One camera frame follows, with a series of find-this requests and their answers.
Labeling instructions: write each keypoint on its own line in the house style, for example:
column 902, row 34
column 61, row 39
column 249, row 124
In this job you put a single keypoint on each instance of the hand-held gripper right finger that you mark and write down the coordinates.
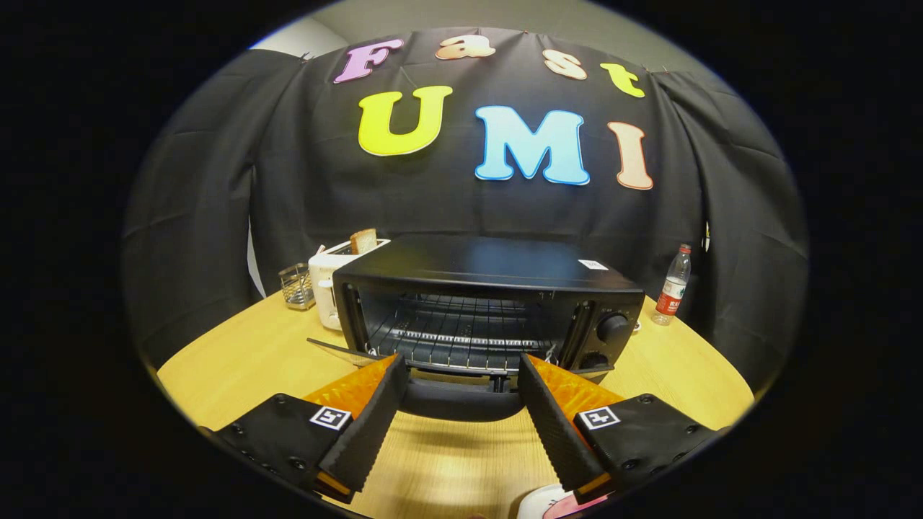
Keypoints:
column 555, row 440

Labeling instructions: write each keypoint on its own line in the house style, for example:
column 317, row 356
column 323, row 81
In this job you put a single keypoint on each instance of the black backdrop cloth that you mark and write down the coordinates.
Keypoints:
column 216, row 216

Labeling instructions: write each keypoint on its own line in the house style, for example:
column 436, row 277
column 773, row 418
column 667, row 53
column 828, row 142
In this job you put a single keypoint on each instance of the pink ham slice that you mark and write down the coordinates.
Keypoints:
column 570, row 508

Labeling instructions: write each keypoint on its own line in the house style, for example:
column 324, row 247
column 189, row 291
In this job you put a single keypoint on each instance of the clear bottle red label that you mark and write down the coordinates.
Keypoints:
column 672, row 288

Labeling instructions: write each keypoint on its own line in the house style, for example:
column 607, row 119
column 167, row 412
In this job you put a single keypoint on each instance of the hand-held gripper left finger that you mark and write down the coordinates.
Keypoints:
column 368, row 440

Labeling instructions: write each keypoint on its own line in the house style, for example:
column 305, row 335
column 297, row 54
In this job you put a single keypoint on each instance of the brown bread slice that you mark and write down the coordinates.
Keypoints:
column 363, row 241

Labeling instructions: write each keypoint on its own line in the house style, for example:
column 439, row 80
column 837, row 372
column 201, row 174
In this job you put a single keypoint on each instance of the black toaster oven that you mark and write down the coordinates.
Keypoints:
column 469, row 259

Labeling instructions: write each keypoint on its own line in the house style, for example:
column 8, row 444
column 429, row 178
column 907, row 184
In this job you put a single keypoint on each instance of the white bread toaster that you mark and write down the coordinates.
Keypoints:
column 324, row 288

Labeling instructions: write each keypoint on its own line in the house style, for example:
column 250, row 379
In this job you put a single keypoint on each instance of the white square food plate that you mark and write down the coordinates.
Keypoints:
column 533, row 504

